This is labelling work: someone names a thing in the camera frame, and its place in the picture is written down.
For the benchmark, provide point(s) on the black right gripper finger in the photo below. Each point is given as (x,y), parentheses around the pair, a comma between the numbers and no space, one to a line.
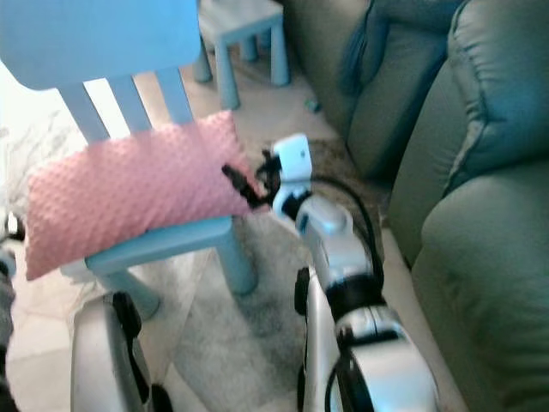
(269,157)
(242,184)

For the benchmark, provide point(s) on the pink dotted pillow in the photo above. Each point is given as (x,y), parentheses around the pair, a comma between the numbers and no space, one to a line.
(129,189)

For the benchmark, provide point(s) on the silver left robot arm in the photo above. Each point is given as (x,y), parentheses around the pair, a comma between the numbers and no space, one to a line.
(5,326)

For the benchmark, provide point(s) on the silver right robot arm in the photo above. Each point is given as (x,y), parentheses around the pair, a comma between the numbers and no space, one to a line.
(334,240)

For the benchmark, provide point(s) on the green leather sofa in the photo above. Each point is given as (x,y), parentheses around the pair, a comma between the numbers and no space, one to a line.
(480,257)

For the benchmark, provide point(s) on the small teal floor object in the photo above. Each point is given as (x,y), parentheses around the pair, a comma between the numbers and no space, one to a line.
(311,106)

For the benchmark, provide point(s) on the silver robot right leg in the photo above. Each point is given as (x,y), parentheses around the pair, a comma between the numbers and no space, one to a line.
(319,343)

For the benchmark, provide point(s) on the silver robot leg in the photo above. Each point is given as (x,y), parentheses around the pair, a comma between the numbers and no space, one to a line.
(99,360)
(319,343)

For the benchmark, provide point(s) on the silver robot left leg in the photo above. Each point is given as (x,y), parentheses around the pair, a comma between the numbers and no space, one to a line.
(99,360)

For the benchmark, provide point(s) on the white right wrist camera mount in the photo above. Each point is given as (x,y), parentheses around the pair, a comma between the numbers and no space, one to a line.
(294,154)

